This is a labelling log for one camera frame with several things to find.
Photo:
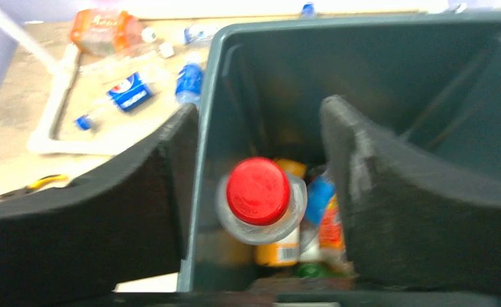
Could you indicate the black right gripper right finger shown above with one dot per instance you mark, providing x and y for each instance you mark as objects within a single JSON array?
[{"x": 410, "y": 220}]

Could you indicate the clear crushed bottle back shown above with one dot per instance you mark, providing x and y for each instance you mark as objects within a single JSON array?
[{"x": 199, "y": 34}]

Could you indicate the large orange label crushed bottle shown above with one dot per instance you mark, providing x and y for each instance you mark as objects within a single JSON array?
[{"x": 324, "y": 241}]

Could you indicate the green plastic bottle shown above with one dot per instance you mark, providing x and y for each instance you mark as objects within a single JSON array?
[{"x": 316, "y": 270}]

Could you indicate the orange label bottle far corner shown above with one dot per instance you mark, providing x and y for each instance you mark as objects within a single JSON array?
[{"x": 104, "y": 32}]

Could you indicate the Pepsi bottle back right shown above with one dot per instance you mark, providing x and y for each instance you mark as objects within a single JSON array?
[{"x": 308, "y": 11}]

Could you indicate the dark green plastic bin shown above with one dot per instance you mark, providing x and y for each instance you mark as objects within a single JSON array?
[{"x": 434, "y": 81}]

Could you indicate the clear bottle red cap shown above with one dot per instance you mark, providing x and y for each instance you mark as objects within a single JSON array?
[{"x": 259, "y": 203}]

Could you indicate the small orange bottle amber cap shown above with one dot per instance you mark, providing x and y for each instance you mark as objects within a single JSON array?
[{"x": 283, "y": 253}]

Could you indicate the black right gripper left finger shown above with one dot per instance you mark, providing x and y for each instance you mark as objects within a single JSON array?
[{"x": 124, "y": 220}]

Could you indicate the white PVC pipe frame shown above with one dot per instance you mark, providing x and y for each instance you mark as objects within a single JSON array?
[{"x": 63, "y": 72}]

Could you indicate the yellow black pliers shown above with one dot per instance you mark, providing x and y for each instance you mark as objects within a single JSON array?
[{"x": 34, "y": 186}]

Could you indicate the clear Pepsi bottle blue cap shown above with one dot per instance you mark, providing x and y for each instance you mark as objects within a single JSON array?
[{"x": 124, "y": 96}]

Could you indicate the blue label water bottle front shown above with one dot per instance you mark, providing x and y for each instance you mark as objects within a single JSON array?
[{"x": 319, "y": 193}]

